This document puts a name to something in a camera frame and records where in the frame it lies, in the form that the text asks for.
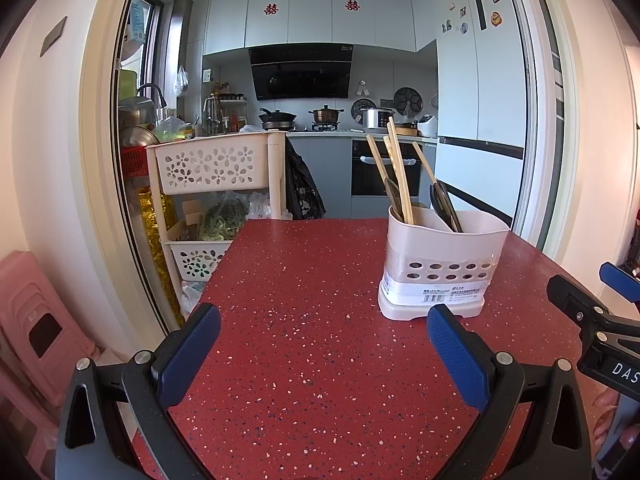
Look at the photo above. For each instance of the spice rack with bottles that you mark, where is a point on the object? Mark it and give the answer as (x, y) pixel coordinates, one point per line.
(225, 112)

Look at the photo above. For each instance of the round dark wall trivet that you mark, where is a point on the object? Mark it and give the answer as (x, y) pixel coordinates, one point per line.
(360, 107)

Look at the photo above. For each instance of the beige plastic storage cart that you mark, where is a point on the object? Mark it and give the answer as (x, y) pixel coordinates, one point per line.
(210, 167)

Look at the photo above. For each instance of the white countertop appliance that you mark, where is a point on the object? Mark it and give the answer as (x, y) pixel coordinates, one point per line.
(427, 126)

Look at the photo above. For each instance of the white plastic bag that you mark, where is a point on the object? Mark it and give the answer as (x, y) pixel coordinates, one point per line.
(252, 130)

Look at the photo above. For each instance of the black plastic bag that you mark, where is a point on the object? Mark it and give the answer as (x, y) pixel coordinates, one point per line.
(302, 185)

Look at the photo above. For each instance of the person's right hand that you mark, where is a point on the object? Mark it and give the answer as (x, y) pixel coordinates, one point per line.
(605, 410)

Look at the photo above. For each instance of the curved kitchen faucet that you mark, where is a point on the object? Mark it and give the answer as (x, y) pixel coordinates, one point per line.
(150, 87)

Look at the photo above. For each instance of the pink plastic stool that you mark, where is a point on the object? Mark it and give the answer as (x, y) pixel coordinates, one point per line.
(35, 320)

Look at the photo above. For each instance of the silver rice cooker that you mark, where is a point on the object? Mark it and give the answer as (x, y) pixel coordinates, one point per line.
(375, 120)

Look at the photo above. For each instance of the wooden spoon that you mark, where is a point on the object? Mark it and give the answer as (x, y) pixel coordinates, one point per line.
(392, 194)

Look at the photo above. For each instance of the steel pots by sink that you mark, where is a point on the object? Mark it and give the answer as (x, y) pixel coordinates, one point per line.
(135, 110)

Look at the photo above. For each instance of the red paper cutout decoration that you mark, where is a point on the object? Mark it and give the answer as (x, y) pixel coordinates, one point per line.
(351, 5)
(271, 9)

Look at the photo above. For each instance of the black range hood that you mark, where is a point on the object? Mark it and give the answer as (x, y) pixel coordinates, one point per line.
(300, 72)

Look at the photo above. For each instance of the brown cooking pot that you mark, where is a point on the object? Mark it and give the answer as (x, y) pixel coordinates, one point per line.
(326, 115)

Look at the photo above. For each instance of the white plastic utensil holder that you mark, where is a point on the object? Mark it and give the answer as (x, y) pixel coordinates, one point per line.
(440, 260)

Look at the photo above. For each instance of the black wok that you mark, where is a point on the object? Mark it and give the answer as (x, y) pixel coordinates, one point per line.
(277, 117)

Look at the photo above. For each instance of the round wooden steamer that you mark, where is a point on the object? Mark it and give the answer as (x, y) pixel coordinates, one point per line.
(406, 130)

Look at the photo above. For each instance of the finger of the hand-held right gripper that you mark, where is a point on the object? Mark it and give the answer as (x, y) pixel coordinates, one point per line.
(570, 300)
(617, 277)

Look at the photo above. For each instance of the grey base cabinets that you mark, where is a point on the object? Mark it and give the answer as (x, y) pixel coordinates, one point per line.
(330, 175)

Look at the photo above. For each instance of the gold foil bag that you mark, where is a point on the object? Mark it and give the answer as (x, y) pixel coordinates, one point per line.
(150, 230)

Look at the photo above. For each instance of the white upper kitchen cabinets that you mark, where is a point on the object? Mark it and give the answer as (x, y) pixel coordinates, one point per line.
(310, 20)

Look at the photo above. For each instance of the green vegetables in bag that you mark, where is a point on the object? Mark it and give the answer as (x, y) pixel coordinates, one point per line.
(222, 217)

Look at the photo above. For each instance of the round black segmented wall plate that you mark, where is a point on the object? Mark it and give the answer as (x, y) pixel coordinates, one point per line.
(407, 100)

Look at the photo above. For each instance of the clear hanging plastic bag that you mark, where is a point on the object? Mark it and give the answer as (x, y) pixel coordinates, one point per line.
(182, 82)

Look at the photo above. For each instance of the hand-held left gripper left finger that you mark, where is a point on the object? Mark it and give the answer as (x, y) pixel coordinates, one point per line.
(192, 355)

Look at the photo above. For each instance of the grey wall panel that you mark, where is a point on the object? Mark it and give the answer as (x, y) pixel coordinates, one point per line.
(53, 36)

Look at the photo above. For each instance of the black built-in oven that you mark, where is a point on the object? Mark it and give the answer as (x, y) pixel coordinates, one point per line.
(365, 180)

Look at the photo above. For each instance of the blue and white carton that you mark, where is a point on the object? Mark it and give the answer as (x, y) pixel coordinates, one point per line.
(137, 22)

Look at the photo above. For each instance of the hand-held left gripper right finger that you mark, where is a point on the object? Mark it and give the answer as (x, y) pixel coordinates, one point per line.
(457, 355)

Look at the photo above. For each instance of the red plastic basket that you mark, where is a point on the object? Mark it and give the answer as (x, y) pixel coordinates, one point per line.
(134, 162)

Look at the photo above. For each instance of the gas stove top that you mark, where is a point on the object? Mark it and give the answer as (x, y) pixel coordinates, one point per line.
(300, 128)

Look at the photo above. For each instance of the white refrigerator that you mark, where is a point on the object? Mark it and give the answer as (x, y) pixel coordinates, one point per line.
(480, 85)

